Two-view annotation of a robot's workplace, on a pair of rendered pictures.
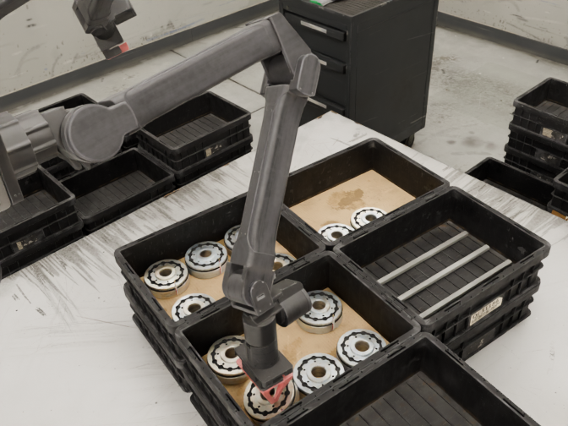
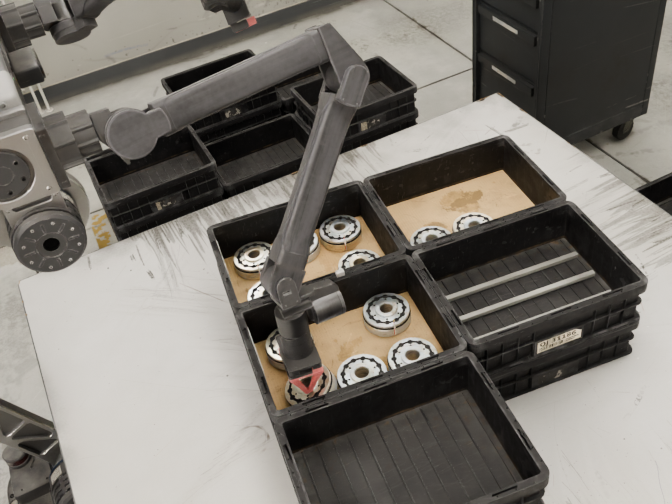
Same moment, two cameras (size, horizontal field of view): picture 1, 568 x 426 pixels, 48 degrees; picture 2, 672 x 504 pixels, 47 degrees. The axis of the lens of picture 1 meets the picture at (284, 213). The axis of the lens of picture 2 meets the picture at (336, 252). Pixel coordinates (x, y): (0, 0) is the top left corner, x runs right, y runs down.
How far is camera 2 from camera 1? 0.44 m
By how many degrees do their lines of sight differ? 16
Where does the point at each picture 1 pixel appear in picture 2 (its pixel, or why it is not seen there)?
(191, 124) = not seen: hidden behind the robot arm
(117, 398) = (195, 365)
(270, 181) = (309, 185)
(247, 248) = (280, 246)
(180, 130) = not seen: hidden behind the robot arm
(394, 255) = (488, 268)
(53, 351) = (152, 313)
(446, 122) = not seen: outside the picture
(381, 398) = (418, 408)
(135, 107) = (173, 112)
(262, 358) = (291, 350)
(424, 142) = (647, 131)
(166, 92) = (205, 99)
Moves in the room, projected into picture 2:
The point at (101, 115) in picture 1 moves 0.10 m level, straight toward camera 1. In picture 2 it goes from (137, 119) to (127, 156)
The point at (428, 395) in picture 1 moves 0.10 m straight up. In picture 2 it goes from (465, 414) to (465, 381)
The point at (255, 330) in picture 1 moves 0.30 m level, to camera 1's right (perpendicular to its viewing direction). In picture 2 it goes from (282, 322) to (450, 341)
